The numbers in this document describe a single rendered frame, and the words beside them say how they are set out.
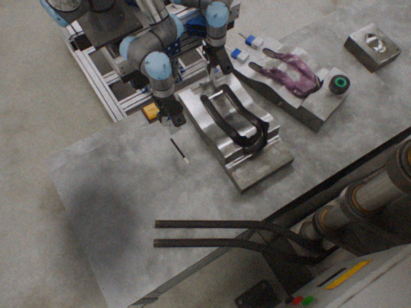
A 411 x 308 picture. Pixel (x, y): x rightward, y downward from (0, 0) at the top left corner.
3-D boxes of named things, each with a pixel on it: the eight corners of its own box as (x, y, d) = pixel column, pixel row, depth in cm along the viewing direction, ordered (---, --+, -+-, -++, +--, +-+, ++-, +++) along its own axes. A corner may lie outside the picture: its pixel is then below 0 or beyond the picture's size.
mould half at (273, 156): (179, 104, 151) (176, 87, 139) (227, 79, 157) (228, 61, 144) (240, 194, 134) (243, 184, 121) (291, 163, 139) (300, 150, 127)
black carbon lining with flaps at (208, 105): (197, 100, 144) (196, 87, 135) (228, 84, 147) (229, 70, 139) (241, 163, 132) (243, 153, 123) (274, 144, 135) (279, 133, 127)
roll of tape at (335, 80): (324, 86, 142) (327, 81, 139) (336, 76, 144) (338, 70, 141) (339, 98, 139) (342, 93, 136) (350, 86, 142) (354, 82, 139)
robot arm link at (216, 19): (230, 0, 115) (226, 18, 112) (228, 24, 125) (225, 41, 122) (208, -3, 116) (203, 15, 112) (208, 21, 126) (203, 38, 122)
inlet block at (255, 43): (235, 40, 163) (236, 31, 158) (241, 34, 165) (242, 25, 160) (255, 54, 159) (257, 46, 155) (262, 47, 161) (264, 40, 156)
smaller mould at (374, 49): (343, 45, 165) (349, 35, 159) (366, 33, 168) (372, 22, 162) (371, 73, 158) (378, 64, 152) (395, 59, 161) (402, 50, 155)
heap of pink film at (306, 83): (253, 73, 151) (255, 61, 144) (277, 50, 157) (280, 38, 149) (300, 105, 144) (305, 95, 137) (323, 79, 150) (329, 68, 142)
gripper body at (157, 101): (169, 94, 126) (166, 74, 115) (180, 110, 123) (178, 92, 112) (152, 102, 125) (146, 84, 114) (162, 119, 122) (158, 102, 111)
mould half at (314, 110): (228, 72, 159) (230, 56, 149) (261, 40, 167) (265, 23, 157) (316, 133, 145) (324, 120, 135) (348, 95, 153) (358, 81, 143)
